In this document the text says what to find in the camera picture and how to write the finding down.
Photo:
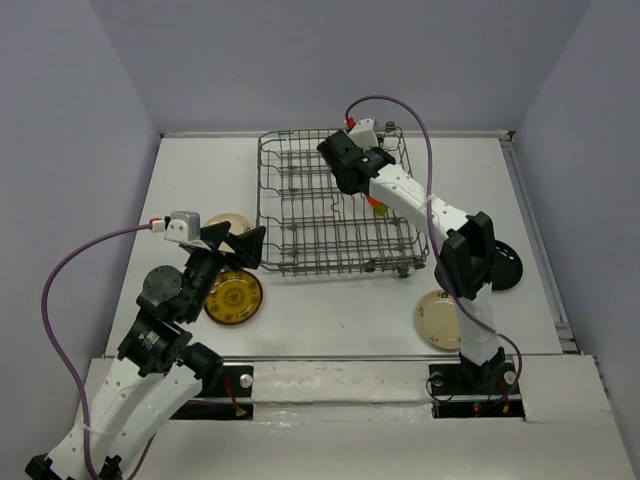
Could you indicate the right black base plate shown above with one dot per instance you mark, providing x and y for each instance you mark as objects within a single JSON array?
[{"x": 452, "y": 398}]

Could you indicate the yellow brown patterned plate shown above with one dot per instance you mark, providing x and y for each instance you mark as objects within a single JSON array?
[{"x": 235, "y": 298}]

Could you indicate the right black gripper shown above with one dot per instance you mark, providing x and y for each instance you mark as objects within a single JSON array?
[{"x": 364, "y": 151}]

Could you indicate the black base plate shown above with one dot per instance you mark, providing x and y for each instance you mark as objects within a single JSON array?
[
  {"x": 452, "y": 398},
  {"x": 229, "y": 400}
]

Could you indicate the beige floral plate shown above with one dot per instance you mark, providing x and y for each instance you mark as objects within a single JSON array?
[{"x": 436, "y": 321}]

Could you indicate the cream plate with black patch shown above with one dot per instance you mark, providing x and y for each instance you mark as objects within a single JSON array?
[{"x": 239, "y": 224}]

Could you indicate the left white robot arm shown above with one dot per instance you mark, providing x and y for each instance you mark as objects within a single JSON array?
[{"x": 158, "y": 367}]

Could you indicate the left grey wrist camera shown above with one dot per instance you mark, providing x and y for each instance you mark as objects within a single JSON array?
[{"x": 182, "y": 227}]

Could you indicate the lime green plate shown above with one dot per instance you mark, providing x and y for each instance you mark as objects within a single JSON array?
[{"x": 380, "y": 209}]

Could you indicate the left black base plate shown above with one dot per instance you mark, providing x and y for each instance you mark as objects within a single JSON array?
[{"x": 229, "y": 400}]

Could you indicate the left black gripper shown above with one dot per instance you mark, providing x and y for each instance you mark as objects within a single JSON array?
[{"x": 249, "y": 245}]

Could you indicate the orange plate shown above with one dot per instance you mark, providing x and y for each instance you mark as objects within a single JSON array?
[{"x": 373, "y": 202}]

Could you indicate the grey wire dish rack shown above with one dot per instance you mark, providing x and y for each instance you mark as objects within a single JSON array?
[{"x": 312, "y": 228}]

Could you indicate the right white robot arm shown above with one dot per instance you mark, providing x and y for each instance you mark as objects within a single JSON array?
[{"x": 463, "y": 246}]

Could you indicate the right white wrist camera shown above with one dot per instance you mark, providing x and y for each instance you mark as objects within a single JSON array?
[{"x": 364, "y": 133}]

